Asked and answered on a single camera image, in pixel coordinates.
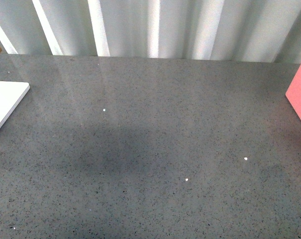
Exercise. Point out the white pleated curtain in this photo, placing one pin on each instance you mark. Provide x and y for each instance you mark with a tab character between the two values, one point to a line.
236	30

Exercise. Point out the white rack base board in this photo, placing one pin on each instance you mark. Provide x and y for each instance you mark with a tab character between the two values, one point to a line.
11	93

